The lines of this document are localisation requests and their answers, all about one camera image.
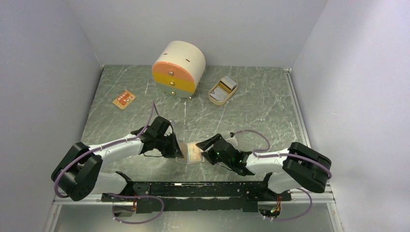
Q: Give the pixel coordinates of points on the beige oval card tray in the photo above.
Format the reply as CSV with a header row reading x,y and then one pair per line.
x,y
222,91

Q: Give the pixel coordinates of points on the stack of cards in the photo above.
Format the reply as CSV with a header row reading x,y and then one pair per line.
x,y
223,89

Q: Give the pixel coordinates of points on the beige leather card holder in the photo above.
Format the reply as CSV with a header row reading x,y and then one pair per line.
x,y
191,154

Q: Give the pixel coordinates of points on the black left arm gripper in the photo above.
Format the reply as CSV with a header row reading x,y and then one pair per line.
x,y
174,151

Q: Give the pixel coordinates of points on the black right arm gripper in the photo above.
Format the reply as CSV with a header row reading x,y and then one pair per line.
x,y
209,154

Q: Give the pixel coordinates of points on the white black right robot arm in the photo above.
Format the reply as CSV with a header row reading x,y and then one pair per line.
x,y
297,166

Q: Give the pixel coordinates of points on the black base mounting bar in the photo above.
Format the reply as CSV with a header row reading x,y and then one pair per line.
x,y
149,197

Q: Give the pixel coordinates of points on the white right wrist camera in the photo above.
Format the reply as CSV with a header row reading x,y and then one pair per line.
x,y
233,141

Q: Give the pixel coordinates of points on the orange patterned card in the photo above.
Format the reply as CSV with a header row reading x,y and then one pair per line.
x,y
123,99

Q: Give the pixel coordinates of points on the round pastel drawer cabinet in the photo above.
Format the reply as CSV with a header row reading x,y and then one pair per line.
x,y
179,69

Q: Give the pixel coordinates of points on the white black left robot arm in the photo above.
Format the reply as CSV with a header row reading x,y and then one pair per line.
x,y
79,173

